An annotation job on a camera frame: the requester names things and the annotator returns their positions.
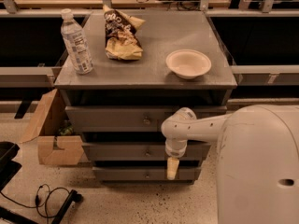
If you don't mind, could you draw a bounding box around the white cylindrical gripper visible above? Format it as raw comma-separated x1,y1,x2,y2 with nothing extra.
165,139,187,180

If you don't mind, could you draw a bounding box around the grey drawer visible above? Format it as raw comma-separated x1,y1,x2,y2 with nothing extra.
82,142,210,161
93,167,201,182
64,105,228,133

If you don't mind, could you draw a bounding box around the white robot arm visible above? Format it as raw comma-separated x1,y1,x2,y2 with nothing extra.
161,105,299,224

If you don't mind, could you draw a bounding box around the grey bottom drawer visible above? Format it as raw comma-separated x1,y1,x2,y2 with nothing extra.
93,167,201,182

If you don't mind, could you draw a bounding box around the grey drawer cabinet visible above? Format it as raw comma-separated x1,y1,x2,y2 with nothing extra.
55,9,236,169

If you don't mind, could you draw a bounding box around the grey top drawer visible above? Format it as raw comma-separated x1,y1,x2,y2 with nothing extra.
64,105,228,133

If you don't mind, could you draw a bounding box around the white paper bowl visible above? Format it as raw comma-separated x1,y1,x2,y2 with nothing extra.
165,49,211,79

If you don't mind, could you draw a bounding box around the black chair base leg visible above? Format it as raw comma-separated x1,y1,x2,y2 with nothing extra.
51,189,83,224

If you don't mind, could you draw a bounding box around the brown cardboard box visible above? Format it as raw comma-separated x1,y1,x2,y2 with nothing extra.
20,89,84,166

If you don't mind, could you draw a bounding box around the crumpled chip bag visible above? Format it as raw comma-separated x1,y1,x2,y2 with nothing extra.
103,6,145,61

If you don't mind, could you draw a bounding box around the clear plastic water bottle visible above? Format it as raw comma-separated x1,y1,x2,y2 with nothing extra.
61,8,93,75

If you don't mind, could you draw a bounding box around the black bin at left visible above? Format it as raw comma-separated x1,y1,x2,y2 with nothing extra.
0,141,21,190

